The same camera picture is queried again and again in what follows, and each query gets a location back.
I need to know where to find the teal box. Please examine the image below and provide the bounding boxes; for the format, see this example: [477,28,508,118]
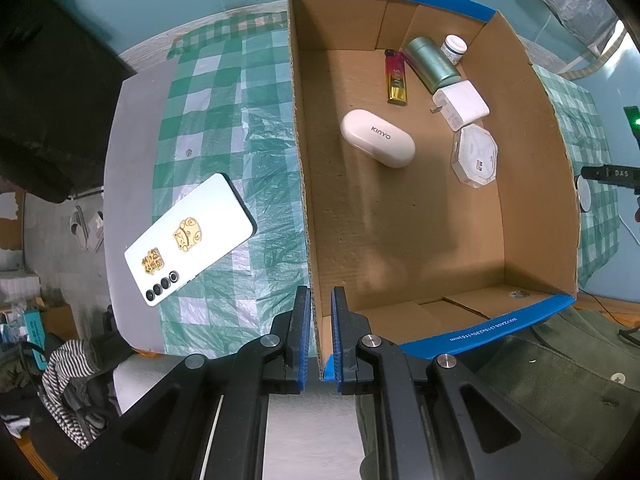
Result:
[22,310,48,361]

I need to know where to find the white octagonal box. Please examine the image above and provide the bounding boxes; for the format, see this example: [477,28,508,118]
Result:
[450,126,499,188]

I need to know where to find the white smartphone with gold stickers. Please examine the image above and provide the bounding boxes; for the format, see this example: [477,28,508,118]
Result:
[124,173,258,307]

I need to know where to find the green metal canister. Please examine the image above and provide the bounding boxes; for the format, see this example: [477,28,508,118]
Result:
[403,36,462,94]

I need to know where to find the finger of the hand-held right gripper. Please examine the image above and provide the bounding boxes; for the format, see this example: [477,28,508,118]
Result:
[580,162,640,190]

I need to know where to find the small white bottle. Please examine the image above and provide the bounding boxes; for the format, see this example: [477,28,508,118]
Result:
[440,34,468,66]

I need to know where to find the small brown cardboard box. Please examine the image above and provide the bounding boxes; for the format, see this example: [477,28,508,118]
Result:
[40,305,78,341]

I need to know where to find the white earbuds case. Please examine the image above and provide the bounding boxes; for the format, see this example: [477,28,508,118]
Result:
[340,109,416,169]

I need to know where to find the striped cloth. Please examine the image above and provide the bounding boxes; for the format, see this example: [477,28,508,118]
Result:
[40,339,121,448]

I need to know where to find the green checkered tablecloth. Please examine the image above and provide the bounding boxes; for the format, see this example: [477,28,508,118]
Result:
[150,12,616,356]

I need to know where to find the white slipper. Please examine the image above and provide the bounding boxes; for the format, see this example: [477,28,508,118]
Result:
[85,211,106,252]
[69,205,91,241]

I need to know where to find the olive green cloth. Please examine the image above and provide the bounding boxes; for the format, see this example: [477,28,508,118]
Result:
[475,307,640,480]

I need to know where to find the black cable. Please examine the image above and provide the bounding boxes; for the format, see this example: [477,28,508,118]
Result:
[580,290,640,348]

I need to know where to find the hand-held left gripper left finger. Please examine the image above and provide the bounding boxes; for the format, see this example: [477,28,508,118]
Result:
[70,286,312,480]

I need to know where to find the red and gold lighter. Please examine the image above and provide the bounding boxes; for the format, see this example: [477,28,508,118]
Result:
[384,49,410,106]

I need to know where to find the blue-rimmed cardboard box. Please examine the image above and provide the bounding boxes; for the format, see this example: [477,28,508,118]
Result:
[286,0,583,383]

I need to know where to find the white charger plug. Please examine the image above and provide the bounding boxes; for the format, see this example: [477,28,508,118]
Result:
[428,80,490,132]

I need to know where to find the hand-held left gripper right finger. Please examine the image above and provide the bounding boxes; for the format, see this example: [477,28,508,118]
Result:
[331,286,586,480]

